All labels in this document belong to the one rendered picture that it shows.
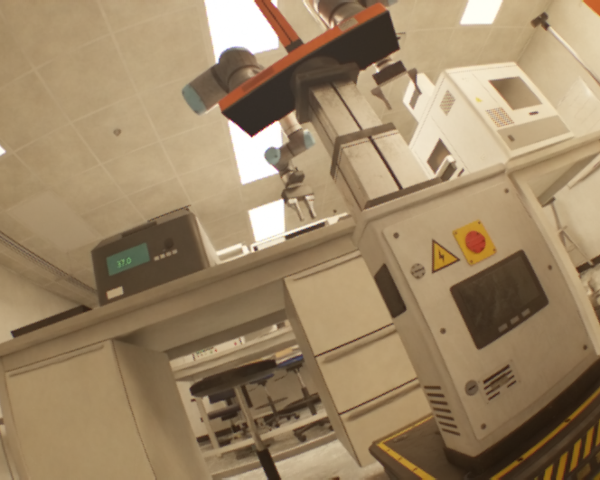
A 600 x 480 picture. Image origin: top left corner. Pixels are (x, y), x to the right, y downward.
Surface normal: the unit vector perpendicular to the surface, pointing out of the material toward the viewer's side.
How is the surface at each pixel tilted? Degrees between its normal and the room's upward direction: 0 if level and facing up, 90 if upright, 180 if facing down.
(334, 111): 90
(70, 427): 90
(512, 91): 90
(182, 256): 90
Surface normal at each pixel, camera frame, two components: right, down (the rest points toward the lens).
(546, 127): 0.02, -0.38
